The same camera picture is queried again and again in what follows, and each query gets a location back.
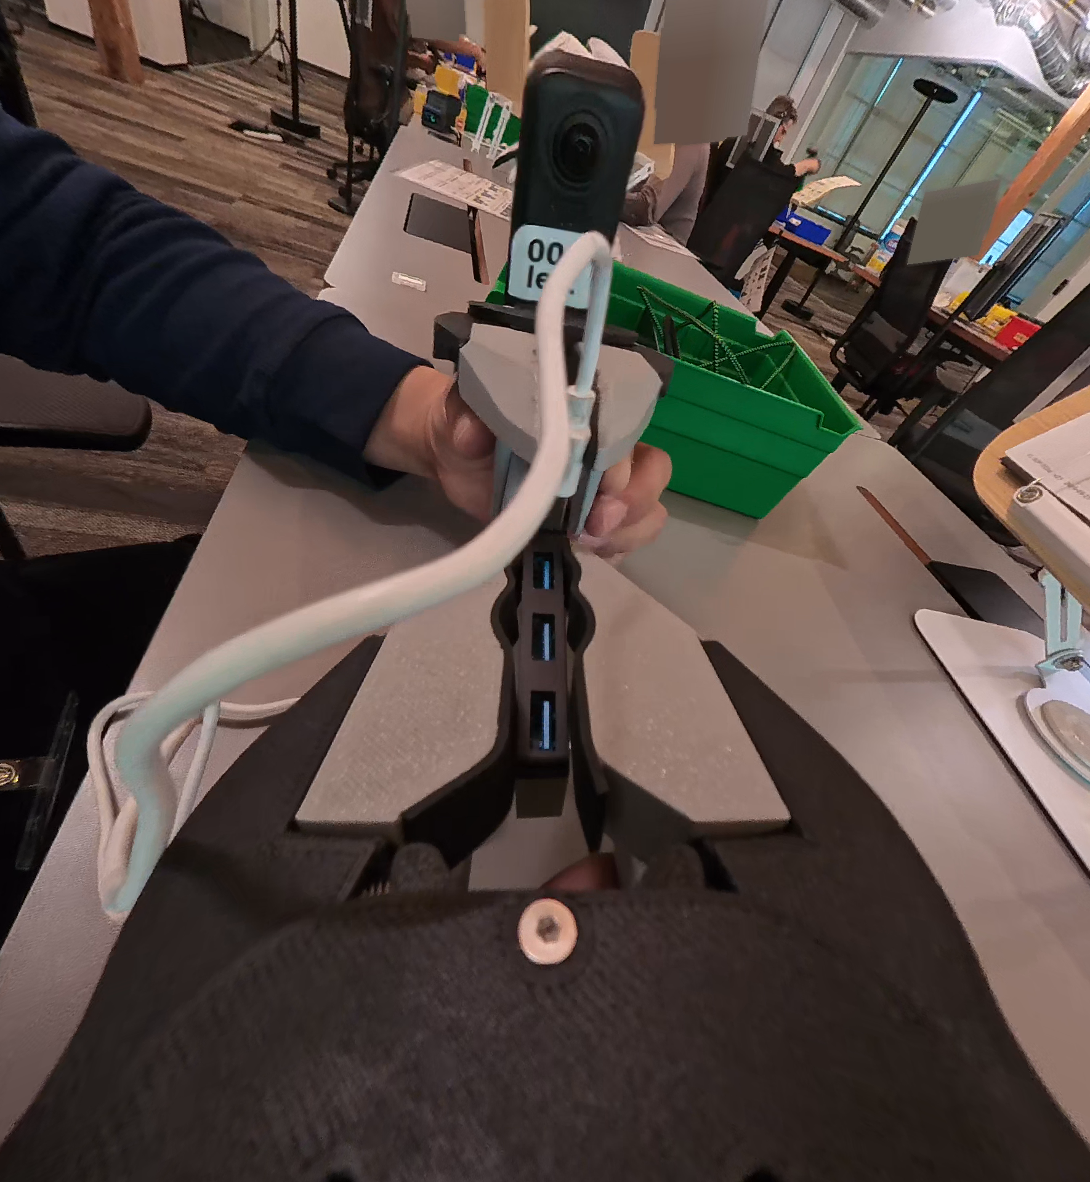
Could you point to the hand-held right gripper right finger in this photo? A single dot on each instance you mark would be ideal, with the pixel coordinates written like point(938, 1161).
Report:
point(683, 729)

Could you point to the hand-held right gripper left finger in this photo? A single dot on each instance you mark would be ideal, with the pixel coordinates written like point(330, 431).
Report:
point(397, 729)

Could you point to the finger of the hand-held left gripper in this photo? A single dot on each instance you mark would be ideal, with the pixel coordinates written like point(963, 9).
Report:
point(628, 397)
point(499, 388)

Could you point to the green plastic bin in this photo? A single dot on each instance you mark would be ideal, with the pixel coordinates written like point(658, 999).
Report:
point(739, 435)

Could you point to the person's left forearm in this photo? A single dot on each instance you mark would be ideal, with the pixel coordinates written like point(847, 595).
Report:
point(138, 278)

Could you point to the person's left hand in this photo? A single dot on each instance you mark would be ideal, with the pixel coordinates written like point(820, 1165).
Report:
point(435, 443)

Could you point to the white printed paper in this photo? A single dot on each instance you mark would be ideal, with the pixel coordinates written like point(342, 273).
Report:
point(443, 180)

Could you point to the black office chair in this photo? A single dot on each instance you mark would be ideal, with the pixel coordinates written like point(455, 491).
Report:
point(887, 323)

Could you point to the black floor lamp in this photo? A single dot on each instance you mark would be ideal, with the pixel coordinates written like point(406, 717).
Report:
point(936, 91)

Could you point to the wooden support post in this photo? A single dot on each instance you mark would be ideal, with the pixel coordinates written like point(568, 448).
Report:
point(1052, 148)

